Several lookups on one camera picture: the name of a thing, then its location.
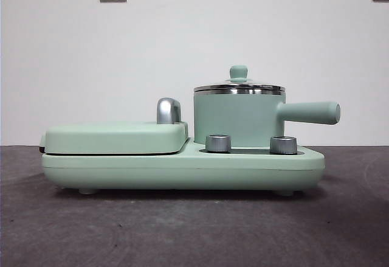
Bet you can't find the mint green pot with handle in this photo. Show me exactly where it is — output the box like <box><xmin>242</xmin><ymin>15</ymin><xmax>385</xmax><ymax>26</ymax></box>
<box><xmin>193</xmin><ymin>89</ymin><xmax>342</xmax><ymax>147</ymax></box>

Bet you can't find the mint green hinged griddle cover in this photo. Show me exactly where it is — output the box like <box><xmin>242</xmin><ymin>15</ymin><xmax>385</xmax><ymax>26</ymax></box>
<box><xmin>38</xmin><ymin>120</ymin><xmax>190</xmax><ymax>156</ymax></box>

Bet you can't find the mint green breakfast machine base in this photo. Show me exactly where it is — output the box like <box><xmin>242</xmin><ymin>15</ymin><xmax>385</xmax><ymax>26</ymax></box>
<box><xmin>41</xmin><ymin>137</ymin><xmax>325</xmax><ymax>196</ymax></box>

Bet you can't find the silver control knob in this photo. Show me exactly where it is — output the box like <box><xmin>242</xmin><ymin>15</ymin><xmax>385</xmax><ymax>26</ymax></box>
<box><xmin>205</xmin><ymin>133</ymin><xmax>232</xmax><ymax>153</ymax></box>
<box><xmin>269</xmin><ymin>135</ymin><xmax>298</xmax><ymax>155</ymax></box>

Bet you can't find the silver griddle cover handle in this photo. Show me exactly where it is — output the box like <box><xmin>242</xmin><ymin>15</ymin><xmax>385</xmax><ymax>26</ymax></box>
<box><xmin>156</xmin><ymin>97</ymin><xmax>183</xmax><ymax>125</ymax></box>

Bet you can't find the glass pot lid green knob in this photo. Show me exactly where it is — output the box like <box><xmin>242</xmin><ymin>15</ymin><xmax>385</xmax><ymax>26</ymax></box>
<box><xmin>194</xmin><ymin>64</ymin><xmax>287</xmax><ymax>95</ymax></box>

